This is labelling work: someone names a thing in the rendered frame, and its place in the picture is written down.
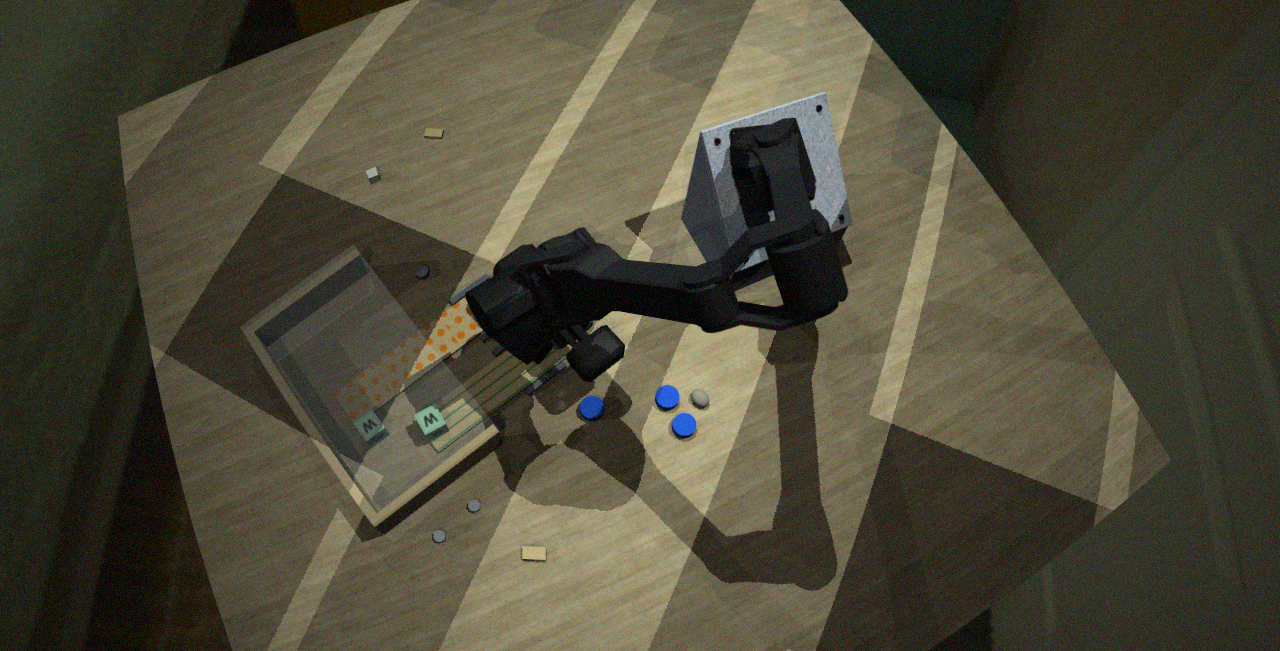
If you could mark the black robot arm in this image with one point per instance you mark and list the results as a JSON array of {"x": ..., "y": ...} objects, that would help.
[{"x": 520, "y": 307}]

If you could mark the tan open-top wooden tray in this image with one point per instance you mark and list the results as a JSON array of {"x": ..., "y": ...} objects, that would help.
[{"x": 390, "y": 418}]

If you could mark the blue cylinder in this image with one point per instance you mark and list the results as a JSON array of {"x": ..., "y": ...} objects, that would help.
[
  {"x": 684, "y": 425},
  {"x": 592, "y": 408},
  {"x": 667, "y": 397}
]

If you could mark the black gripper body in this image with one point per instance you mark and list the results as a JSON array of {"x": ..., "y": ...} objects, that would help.
[{"x": 593, "y": 354}]

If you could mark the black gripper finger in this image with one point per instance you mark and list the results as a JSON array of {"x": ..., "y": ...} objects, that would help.
[{"x": 559, "y": 344}]

